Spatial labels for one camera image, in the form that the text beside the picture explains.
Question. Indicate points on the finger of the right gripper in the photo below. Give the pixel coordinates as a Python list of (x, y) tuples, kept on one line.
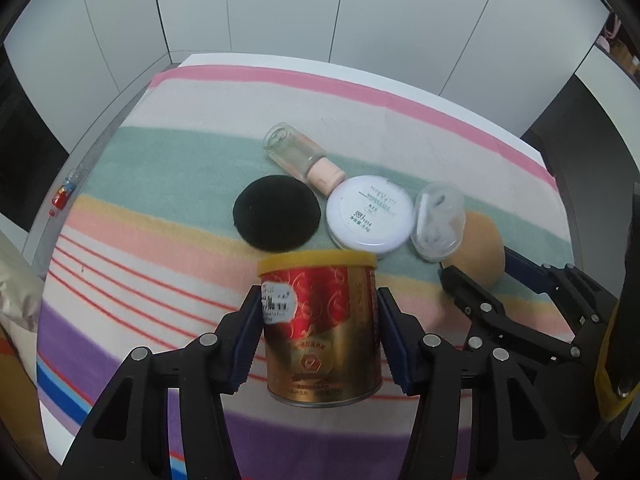
[(585, 305), (487, 312)]

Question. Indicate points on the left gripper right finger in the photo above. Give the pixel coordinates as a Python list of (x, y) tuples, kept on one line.
[(513, 433)]

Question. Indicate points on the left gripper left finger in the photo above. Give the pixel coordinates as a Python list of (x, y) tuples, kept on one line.
[(125, 435)]

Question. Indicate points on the tan makeup sponge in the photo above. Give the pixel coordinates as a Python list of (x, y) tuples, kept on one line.
[(480, 254)]

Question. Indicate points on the clear oval plastic case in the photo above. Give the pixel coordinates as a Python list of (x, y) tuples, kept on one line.
[(440, 221)]

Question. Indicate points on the red gold tin can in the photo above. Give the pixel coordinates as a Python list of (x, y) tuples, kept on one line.
[(320, 318)]

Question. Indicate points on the black round puff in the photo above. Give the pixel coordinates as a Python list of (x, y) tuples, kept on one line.
[(276, 214)]

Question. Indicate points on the brown cardboard box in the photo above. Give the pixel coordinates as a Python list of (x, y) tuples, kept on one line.
[(19, 407)]

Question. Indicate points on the white round compact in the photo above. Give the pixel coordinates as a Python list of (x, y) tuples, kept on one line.
[(370, 214)]

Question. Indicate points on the striped colourful cloth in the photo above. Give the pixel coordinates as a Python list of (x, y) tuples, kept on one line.
[(200, 185)]

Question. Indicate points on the cream padded armchair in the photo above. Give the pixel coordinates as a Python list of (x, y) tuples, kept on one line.
[(20, 288)]

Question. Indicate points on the glass bottle pink cap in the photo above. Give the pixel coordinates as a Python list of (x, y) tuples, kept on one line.
[(303, 159)]

